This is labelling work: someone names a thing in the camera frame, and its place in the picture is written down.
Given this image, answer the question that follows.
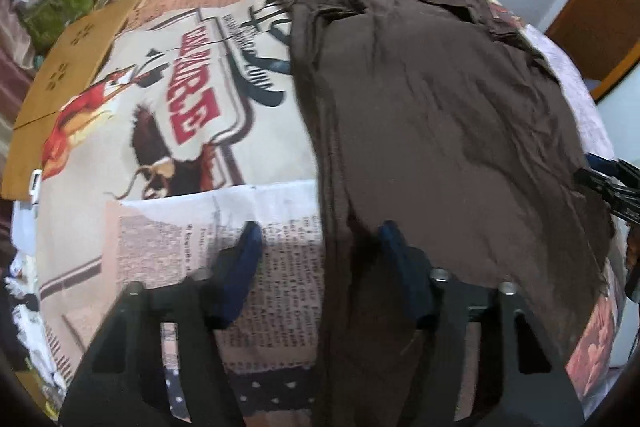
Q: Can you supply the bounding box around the wooden door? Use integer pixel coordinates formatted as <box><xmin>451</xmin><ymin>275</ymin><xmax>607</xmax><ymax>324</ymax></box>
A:
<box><xmin>545</xmin><ymin>0</ymin><xmax>640</xmax><ymax>102</ymax></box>

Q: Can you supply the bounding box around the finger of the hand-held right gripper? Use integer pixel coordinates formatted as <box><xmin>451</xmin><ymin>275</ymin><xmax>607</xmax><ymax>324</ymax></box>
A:
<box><xmin>586</xmin><ymin>154</ymin><xmax>640</xmax><ymax>188</ymax></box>
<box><xmin>574</xmin><ymin>168</ymin><xmax>640</xmax><ymax>223</ymax></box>

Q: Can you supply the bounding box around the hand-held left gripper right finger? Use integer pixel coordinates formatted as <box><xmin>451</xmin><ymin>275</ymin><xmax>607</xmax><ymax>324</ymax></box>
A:
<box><xmin>376</xmin><ymin>221</ymin><xmax>587</xmax><ymax>427</ymax></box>

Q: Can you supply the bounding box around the brown cardboard box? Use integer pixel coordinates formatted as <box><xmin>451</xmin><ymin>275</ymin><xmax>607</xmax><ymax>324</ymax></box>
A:
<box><xmin>0</xmin><ymin>0</ymin><xmax>143</xmax><ymax>200</ymax></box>

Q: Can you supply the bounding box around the pink striped bedsheet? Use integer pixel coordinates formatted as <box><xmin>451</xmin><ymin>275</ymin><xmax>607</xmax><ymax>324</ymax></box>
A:
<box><xmin>0</xmin><ymin>0</ymin><xmax>41</xmax><ymax>108</ymax></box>

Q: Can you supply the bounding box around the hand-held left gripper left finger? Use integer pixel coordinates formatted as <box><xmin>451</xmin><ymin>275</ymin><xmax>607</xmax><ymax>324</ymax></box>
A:
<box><xmin>57</xmin><ymin>221</ymin><xmax>264</xmax><ymax>427</ymax></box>

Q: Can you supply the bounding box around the printed blanket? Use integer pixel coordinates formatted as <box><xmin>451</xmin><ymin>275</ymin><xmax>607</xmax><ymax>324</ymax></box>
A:
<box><xmin>10</xmin><ymin>0</ymin><xmax>626</xmax><ymax>427</ymax></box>

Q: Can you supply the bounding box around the green bag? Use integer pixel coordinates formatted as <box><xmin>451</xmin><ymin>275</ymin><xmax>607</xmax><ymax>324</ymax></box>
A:
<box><xmin>22</xmin><ymin>0</ymin><xmax>126</xmax><ymax>52</ymax></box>

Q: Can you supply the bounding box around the brown shirt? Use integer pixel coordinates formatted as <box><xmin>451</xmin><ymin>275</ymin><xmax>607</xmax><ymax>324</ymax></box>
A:
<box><xmin>270</xmin><ymin>0</ymin><xmax>616</xmax><ymax>427</ymax></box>

